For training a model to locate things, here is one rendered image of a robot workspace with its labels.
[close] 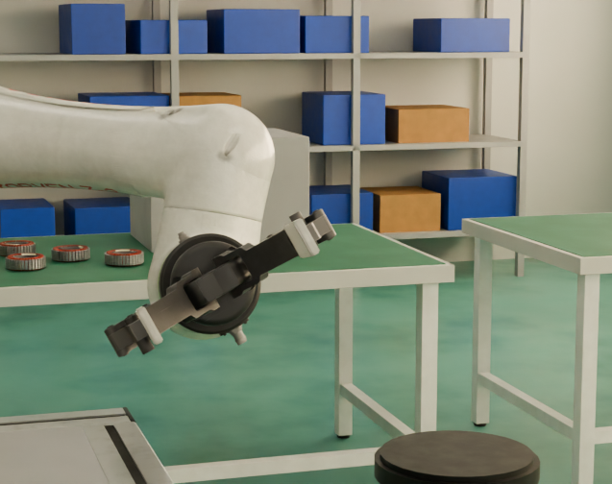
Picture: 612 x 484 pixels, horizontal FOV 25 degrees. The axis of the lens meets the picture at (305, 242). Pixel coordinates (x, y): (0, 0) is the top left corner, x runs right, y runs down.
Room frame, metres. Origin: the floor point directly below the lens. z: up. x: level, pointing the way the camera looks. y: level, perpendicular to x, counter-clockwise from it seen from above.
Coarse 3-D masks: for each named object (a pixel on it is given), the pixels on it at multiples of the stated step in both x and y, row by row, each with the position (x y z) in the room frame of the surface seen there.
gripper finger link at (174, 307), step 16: (192, 272) 1.17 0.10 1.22; (176, 288) 1.14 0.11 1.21; (160, 304) 1.12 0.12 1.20; (176, 304) 1.13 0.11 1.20; (192, 304) 1.15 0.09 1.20; (208, 304) 1.17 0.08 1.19; (128, 320) 1.09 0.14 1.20; (160, 320) 1.11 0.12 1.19; (176, 320) 1.12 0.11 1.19; (144, 352) 1.08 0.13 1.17
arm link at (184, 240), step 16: (192, 240) 1.25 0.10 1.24; (208, 240) 1.25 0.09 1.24; (224, 240) 1.26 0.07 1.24; (176, 256) 1.25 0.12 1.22; (160, 272) 1.26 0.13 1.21; (160, 288) 1.24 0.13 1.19; (256, 288) 1.25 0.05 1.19; (256, 304) 1.25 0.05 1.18; (240, 320) 1.24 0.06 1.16; (240, 336) 1.26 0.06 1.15
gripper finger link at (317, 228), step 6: (324, 216) 1.13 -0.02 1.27; (312, 222) 1.12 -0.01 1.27; (318, 222) 1.13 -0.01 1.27; (324, 222) 1.13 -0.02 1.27; (312, 228) 1.09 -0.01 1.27; (318, 228) 1.12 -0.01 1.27; (324, 228) 1.13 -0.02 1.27; (330, 228) 1.13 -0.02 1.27; (312, 234) 1.09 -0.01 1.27; (318, 234) 1.09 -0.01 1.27
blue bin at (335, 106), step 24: (312, 96) 7.81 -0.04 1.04; (336, 96) 7.64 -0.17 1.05; (360, 96) 7.68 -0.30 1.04; (384, 96) 7.72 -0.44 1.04; (312, 120) 7.81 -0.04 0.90; (336, 120) 7.64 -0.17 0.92; (360, 120) 7.68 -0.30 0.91; (384, 120) 7.72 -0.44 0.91; (336, 144) 7.64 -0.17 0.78; (360, 144) 7.68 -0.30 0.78
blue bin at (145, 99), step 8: (80, 96) 7.57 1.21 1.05; (88, 96) 7.28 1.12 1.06; (96, 96) 7.27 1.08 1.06; (104, 96) 7.28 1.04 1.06; (112, 96) 7.29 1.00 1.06; (120, 96) 7.30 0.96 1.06; (128, 96) 7.31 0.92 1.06; (136, 96) 7.33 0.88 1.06; (144, 96) 7.34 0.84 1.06; (152, 96) 7.35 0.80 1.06; (160, 96) 7.36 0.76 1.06; (168, 96) 7.38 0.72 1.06; (112, 104) 7.29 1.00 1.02; (120, 104) 7.30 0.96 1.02; (128, 104) 7.31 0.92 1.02; (136, 104) 7.33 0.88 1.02; (144, 104) 7.34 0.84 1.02; (152, 104) 7.35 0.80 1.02; (160, 104) 7.36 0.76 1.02; (168, 104) 7.38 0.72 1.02
